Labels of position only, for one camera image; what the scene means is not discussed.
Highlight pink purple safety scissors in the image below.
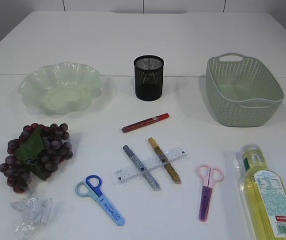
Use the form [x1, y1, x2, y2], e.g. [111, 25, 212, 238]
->
[196, 164, 224, 222]

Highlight purple artificial grape bunch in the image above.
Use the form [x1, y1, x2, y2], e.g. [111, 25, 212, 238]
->
[0, 123, 73, 194]

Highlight clear plastic sheet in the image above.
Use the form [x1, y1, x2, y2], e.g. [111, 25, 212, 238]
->
[10, 193, 53, 240]

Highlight yellow drink bottle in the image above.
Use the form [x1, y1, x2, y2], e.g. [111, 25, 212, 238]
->
[236, 144, 286, 240]

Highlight red marker pen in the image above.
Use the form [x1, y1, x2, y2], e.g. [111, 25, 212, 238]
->
[122, 113, 169, 133]

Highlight silver glitter pen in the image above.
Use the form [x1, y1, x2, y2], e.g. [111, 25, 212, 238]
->
[123, 145, 161, 191]

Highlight black mesh pen holder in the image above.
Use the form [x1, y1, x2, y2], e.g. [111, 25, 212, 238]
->
[134, 55, 164, 102]

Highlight gold glitter pen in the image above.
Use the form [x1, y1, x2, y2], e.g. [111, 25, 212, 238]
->
[148, 137, 181, 185]

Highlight clear plastic ruler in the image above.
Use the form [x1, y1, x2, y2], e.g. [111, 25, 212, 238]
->
[114, 147, 187, 184]

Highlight pale green wavy plate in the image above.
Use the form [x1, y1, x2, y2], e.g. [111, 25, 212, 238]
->
[18, 62, 102, 115]

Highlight green woven plastic basket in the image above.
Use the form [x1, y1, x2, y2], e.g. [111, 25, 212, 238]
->
[206, 53, 284, 128]

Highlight blue safety scissors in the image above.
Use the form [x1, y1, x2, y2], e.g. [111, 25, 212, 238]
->
[75, 174, 125, 226]

